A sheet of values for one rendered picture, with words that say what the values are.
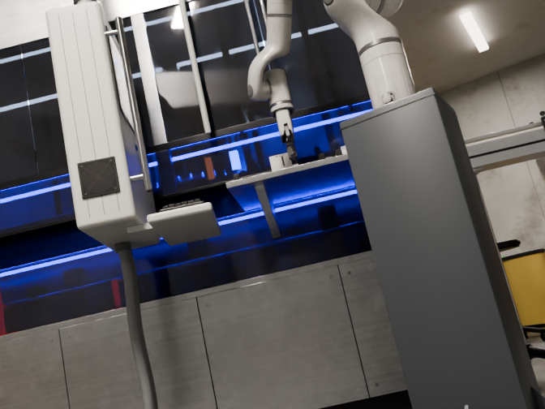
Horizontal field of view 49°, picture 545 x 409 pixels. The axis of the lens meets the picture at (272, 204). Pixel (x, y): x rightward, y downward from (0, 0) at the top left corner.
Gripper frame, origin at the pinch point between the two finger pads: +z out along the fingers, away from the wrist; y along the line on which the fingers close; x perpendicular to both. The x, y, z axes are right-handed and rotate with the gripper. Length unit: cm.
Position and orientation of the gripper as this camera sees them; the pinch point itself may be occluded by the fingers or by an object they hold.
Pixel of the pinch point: (292, 152)
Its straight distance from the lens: 216.4
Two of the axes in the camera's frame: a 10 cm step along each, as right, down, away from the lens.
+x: 9.7, -2.3, -0.5
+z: 2.1, 9.6, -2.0
